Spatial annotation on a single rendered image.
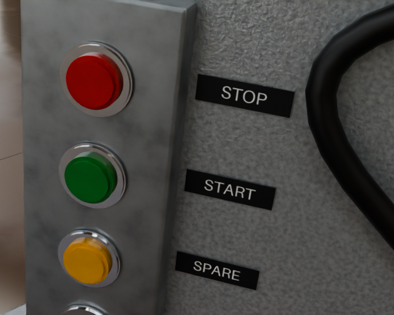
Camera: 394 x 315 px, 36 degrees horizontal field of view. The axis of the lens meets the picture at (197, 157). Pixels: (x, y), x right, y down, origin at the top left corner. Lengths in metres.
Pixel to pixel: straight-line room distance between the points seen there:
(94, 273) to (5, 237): 2.46
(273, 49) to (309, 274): 0.12
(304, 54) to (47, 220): 0.16
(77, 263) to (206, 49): 0.13
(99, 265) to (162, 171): 0.07
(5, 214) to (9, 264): 0.38
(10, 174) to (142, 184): 2.97
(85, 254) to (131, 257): 0.02
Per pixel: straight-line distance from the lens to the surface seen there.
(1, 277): 2.56
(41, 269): 0.36
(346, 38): 0.26
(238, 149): 0.30
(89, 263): 0.33
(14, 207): 2.99
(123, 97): 0.28
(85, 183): 0.30
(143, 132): 0.29
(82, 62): 0.28
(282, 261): 0.33
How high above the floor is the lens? 1.57
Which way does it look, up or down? 26 degrees down
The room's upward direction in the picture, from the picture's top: 7 degrees clockwise
